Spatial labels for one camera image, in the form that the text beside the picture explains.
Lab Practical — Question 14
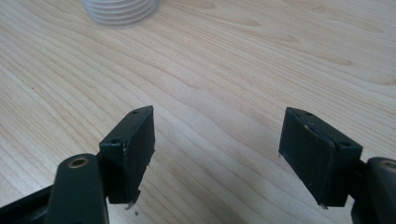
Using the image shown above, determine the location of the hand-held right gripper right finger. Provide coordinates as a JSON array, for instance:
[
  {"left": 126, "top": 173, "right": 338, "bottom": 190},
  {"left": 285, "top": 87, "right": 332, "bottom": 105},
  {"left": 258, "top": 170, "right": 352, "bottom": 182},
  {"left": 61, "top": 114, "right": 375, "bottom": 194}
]
[{"left": 278, "top": 106, "right": 364, "bottom": 209}]

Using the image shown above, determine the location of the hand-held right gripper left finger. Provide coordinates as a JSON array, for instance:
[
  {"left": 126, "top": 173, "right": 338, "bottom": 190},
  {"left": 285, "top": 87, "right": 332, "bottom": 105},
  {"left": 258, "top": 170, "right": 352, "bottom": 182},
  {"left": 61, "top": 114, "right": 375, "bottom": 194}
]
[{"left": 99, "top": 105, "right": 156, "bottom": 210}]

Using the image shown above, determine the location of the stack of translucent ribbed cups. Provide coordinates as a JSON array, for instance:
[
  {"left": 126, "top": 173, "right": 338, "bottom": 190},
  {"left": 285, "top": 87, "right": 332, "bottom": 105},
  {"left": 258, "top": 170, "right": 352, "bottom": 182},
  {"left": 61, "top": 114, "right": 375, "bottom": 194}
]
[{"left": 79, "top": 0, "right": 160, "bottom": 30}]

